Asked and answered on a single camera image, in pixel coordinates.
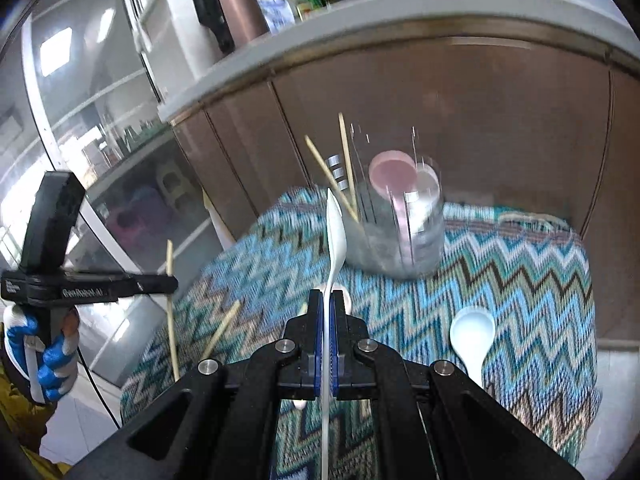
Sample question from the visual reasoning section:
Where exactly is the person's left forearm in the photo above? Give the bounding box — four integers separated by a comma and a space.
0, 360, 71, 476

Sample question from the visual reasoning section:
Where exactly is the white spoon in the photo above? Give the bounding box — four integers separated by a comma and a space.
292, 285, 352, 409

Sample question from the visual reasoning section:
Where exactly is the pale cream pink spoon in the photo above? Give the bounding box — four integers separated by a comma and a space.
414, 164, 442, 233

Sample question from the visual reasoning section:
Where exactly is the blue and white bag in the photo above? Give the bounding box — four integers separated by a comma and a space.
257, 0, 294, 36

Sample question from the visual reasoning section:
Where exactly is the white storage box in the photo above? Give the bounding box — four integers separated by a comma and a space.
120, 0, 226, 81

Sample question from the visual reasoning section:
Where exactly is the black cable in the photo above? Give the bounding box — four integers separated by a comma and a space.
76, 347, 122, 430

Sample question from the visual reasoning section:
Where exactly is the person's left hand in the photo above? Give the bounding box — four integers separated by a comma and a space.
4, 304, 81, 404

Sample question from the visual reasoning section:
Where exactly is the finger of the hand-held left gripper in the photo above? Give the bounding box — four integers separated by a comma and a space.
134, 274, 179, 295

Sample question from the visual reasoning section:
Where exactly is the light blue spoon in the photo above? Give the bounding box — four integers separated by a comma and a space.
449, 307, 497, 389

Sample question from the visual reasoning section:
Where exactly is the copper and black kettle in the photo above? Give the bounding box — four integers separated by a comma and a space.
190, 0, 271, 56

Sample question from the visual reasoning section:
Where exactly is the glass sliding door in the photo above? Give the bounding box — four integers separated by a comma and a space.
0, 0, 236, 401

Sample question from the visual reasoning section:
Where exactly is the plastic stool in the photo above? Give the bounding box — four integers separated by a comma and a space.
157, 162, 194, 211

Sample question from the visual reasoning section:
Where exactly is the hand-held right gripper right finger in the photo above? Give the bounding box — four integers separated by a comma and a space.
330, 291, 586, 480

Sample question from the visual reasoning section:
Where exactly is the white fork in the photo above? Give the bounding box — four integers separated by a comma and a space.
320, 187, 348, 480

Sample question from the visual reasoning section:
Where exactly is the white kitchen countertop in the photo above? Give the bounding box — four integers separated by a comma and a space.
157, 0, 640, 122

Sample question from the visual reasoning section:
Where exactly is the zigzag patterned cloth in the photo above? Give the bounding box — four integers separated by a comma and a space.
120, 185, 603, 480

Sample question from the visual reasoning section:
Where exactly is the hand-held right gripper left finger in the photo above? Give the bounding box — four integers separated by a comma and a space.
65, 290, 326, 480

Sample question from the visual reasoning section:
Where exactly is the wire and plastic utensil holder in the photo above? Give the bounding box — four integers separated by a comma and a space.
325, 122, 446, 281

